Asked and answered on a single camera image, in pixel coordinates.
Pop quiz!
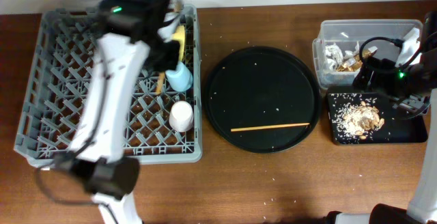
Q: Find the wooden chopstick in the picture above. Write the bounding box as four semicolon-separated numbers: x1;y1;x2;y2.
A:
156;72;165;96
230;123;310;132

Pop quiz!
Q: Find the yellow plastic bowl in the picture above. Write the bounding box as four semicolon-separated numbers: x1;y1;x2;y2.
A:
172;25;186;61

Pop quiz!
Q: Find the light blue plastic cup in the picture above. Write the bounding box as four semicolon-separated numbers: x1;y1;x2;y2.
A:
165;61;193;92

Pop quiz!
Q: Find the wrappers and tissue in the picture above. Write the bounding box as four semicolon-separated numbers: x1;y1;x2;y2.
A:
323;42;363;72

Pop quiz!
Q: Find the pink plastic cup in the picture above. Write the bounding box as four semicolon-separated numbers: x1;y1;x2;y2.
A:
169;101;194;132

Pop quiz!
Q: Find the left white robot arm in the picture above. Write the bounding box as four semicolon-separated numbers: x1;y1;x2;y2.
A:
46;0;182;223

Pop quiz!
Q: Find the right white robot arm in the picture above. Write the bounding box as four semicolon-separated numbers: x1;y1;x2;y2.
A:
313;12;436;223

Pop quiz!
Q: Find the black rectangular waste tray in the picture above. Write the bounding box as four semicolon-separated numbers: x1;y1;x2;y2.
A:
326;87;427;145

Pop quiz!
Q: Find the clear plastic waste bin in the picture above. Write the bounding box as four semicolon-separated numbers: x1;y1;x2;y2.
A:
312;19;423;90

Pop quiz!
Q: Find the grey plastic dishwasher rack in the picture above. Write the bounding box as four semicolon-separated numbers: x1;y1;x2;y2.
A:
14;4;203;167

